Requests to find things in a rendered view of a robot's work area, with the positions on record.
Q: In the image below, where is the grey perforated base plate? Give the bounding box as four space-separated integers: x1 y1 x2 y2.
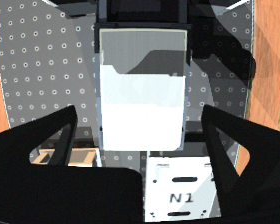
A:
0 0 254 221

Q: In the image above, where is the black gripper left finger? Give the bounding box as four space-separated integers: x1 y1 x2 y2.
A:
0 105 78 166

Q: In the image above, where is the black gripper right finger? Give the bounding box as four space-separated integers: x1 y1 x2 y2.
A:
201 104 280 216

